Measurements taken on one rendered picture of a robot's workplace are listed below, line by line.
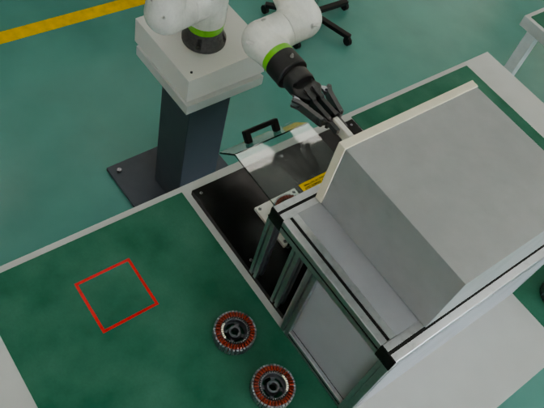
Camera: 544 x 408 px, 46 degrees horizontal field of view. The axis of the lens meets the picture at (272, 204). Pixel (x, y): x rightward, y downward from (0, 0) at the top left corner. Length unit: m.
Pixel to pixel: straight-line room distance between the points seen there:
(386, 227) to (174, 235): 0.70
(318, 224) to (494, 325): 0.72
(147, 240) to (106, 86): 1.52
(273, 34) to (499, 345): 1.07
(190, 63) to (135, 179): 0.86
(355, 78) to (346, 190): 2.16
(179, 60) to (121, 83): 1.12
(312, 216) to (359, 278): 0.18
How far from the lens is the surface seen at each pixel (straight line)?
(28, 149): 2.99
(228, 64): 2.16
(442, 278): 1.32
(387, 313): 1.43
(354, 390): 1.59
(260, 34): 1.71
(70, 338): 1.70
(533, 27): 3.08
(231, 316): 1.70
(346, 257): 1.46
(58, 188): 2.86
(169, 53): 2.17
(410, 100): 2.41
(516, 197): 1.47
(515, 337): 2.01
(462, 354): 1.91
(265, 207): 1.89
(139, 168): 2.89
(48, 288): 1.77
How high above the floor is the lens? 2.31
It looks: 53 degrees down
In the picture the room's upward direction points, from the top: 19 degrees clockwise
